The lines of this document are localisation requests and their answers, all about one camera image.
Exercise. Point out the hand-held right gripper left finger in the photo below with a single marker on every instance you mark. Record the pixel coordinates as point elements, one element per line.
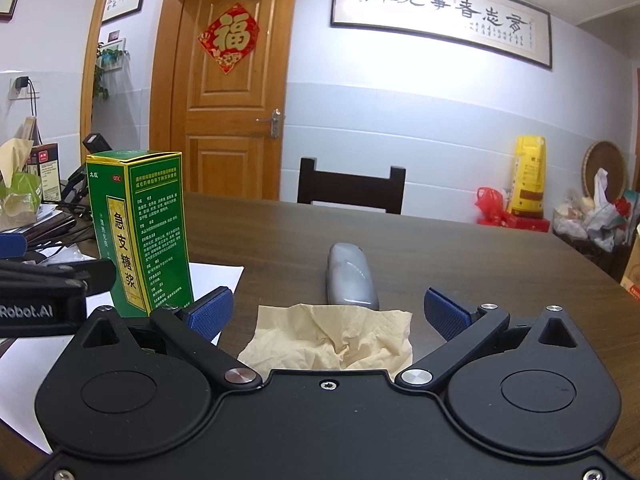
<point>207,312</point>

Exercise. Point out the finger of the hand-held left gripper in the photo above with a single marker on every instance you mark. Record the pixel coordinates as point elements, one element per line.
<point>95,272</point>
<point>12,247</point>

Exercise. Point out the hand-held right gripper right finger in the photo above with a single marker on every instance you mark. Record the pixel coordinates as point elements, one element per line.
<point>447,312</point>

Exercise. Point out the green medicine box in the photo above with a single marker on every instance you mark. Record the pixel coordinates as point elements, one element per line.
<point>145,235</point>

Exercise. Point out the beige tissue paper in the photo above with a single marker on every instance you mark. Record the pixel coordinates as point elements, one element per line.
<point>300,335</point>

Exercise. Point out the white paper sheet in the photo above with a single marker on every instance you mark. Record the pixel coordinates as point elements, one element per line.
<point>215,280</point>

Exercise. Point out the green tissue pack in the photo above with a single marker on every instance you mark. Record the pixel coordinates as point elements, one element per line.
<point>17,195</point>

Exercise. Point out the brown box red label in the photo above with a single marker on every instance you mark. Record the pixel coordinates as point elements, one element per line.
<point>45,170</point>

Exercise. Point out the black handheld scanner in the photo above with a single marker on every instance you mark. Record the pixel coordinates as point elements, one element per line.
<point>80,170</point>

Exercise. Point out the grey glasses case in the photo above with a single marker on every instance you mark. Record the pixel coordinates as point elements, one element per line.
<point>350,275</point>

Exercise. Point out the red plastic bag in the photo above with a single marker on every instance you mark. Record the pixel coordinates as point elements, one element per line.
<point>490,205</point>

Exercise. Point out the kraft paper bag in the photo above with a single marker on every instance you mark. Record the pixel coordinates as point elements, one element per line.
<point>31,130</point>

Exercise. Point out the dark wooden chair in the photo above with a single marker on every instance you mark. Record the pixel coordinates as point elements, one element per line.
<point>350,192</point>

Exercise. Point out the yellow rice bag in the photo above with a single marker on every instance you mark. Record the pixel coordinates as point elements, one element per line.
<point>527,175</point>

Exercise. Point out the black charger plug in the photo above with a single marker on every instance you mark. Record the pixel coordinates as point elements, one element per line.
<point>21,84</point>

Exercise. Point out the crumpled white plastic bags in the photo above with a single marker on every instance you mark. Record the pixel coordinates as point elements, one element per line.
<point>595,220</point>

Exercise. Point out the wooden door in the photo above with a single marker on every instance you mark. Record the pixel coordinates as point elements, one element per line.
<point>235,125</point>

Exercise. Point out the cardboard box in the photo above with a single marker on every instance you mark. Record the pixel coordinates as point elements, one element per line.
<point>632,270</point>

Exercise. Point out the green potted plant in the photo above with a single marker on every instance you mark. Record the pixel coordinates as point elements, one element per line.
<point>107,72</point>

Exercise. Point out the woven bamboo basket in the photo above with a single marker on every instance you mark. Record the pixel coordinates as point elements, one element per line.
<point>607,165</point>

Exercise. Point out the small white framed picture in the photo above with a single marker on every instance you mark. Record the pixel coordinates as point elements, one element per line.
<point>114,50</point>

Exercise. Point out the red door decoration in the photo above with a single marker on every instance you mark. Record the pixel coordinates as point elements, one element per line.
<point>230,35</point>

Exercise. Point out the large framed calligraphy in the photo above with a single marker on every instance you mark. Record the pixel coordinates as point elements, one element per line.
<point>440,10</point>

